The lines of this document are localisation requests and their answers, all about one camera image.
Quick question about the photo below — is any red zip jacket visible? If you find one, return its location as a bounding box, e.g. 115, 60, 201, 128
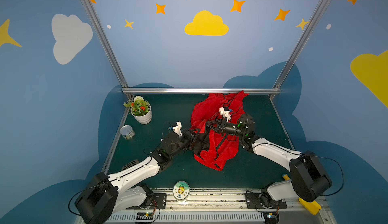
191, 91, 248, 171

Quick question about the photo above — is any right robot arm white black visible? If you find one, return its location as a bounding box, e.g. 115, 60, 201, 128
206, 114, 332, 202

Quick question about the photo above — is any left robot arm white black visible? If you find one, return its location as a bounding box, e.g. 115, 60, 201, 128
74, 129, 209, 224

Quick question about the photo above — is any round green white tape roll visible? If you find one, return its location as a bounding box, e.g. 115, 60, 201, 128
173, 181, 190, 202

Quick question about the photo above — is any potted plant white pot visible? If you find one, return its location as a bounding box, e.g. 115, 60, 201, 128
123, 96, 152, 125

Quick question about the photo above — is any small metal tin can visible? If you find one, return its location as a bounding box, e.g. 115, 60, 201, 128
120, 125, 135, 140

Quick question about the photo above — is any left small circuit board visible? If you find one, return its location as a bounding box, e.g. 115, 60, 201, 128
134, 212, 154, 224

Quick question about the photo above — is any small circuit board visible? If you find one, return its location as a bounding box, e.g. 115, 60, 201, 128
134, 212, 154, 224
263, 212, 279, 224

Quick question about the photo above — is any right small circuit board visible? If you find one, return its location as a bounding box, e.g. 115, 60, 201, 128
263, 212, 279, 224

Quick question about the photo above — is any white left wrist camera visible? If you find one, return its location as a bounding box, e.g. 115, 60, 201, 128
173, 122, 182, 137

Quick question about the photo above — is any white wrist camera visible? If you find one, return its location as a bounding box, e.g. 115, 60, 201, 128
219, 107, 233, 122
173, 122, 182, 137

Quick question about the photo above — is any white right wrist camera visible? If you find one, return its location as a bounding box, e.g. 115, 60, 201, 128
219, 107, 233, 122

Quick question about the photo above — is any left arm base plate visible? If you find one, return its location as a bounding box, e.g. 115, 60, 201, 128
127, 193, 167, 210

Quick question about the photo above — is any aluminium frame back rail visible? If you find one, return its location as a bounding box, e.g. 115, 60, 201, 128
122, 88, 281, 95

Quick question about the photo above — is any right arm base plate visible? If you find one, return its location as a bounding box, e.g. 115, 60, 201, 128
245, 191, 288, 209

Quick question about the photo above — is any aluminium frame right post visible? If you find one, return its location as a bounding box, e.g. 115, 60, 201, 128
273, 0, 331, 94

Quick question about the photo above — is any aluminium frame post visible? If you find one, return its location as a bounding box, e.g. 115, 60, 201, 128
80, 0, 128, 88
273, 0, 331, 94

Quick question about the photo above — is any aluminium frame left post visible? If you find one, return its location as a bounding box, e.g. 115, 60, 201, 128
80, 0, 128, 88

